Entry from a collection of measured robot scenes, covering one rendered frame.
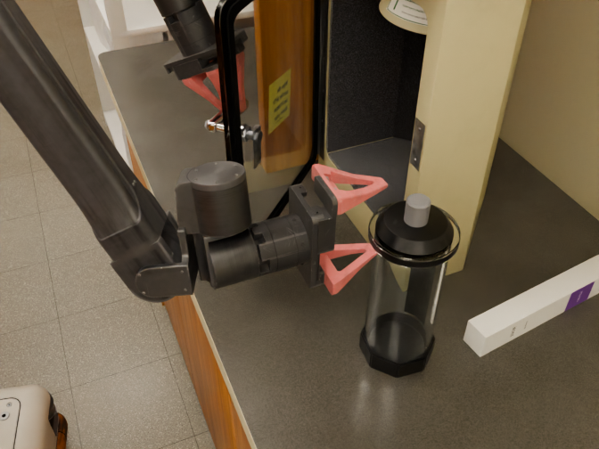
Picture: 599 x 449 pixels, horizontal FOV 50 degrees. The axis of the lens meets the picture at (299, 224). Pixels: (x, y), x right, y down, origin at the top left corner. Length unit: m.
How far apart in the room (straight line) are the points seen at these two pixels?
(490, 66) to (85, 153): 0.49
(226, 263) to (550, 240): 0.66
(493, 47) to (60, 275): 1.96
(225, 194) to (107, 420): 1.49
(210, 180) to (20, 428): 1.23
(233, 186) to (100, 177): 0.12
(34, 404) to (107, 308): 0.62
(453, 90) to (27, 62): 0.48
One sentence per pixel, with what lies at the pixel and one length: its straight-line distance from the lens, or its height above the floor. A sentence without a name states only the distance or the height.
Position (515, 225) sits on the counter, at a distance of 1.16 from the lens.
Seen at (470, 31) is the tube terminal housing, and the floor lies 1.35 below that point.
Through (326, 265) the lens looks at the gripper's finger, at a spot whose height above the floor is 1.15.
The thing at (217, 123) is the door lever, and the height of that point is 1.21.
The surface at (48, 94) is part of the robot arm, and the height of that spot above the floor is 1.38.
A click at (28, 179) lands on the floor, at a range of 3.01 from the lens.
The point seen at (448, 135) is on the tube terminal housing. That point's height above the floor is 1.21.
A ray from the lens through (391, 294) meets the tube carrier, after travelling 0.78.
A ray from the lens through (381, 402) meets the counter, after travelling 0.87.
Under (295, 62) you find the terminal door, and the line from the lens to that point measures 0.97.
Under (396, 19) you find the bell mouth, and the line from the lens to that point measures 0.88.
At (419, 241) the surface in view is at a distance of 0.73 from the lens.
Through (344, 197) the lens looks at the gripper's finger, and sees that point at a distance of 0.64.
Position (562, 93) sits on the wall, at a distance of 1.28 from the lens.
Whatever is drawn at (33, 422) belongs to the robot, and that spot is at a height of 0.27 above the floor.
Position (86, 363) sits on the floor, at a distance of 2.18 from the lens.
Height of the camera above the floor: 1.66
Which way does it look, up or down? 41 degrees down
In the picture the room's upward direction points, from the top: straight up
